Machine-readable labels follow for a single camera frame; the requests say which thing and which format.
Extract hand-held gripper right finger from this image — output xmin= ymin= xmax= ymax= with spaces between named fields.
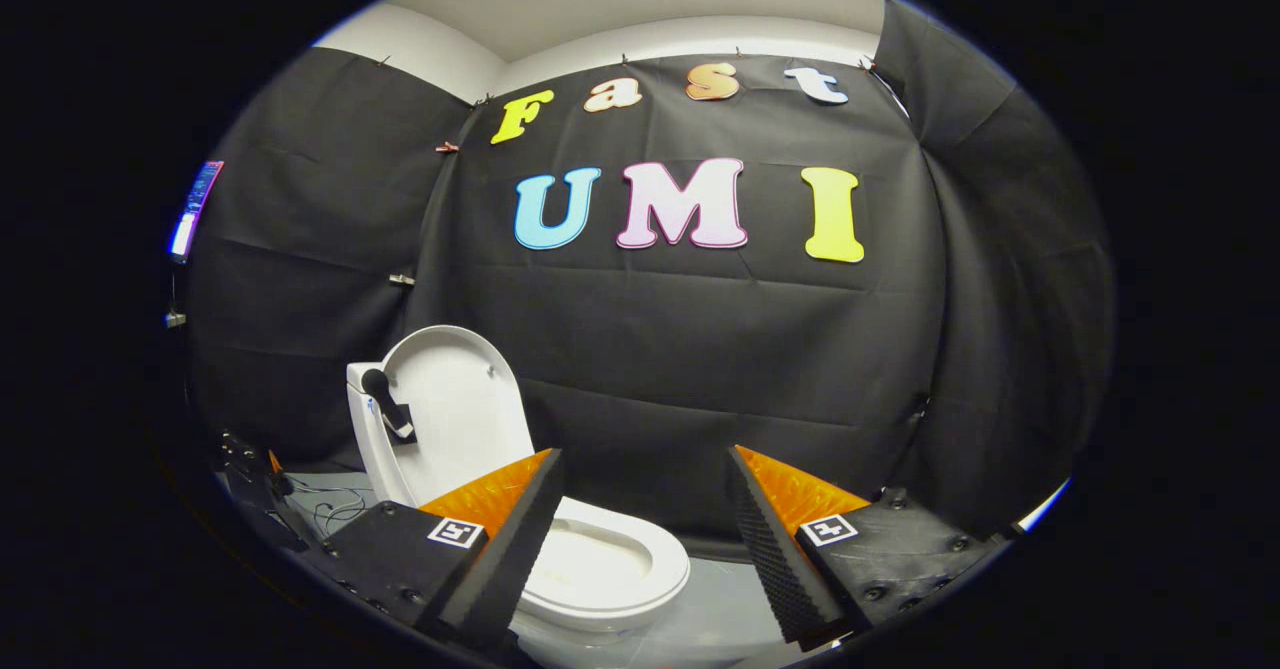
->
xmin=724 ymin=443 xmax=1007 ymax=651

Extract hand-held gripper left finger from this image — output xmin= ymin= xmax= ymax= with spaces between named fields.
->
xmin=319 ymin=447 xmax=567 ymax=652

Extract white toilet lid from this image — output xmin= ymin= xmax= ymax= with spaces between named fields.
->
xmin=380 ymin=325 xmax=537 ymax=510

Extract white toilet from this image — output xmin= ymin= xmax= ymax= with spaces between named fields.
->
xmin=346 ymin=359 xmax=692 ymax=642

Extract black backdrop cloth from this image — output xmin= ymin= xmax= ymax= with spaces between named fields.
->
xmin=185 ymin=0 xmax=1117 ymax=562

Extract white toilet seat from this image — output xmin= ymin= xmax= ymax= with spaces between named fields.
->
xmin=518 ymin=495 xmax=692 ymax=624

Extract computer monitor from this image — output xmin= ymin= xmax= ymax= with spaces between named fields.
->
xmin=167 ymin=159 xmax=226 ymax=266

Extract tangle of floor cables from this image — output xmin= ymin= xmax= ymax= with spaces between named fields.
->
xmin=288 ymin=477 xmax=368 ymax=542

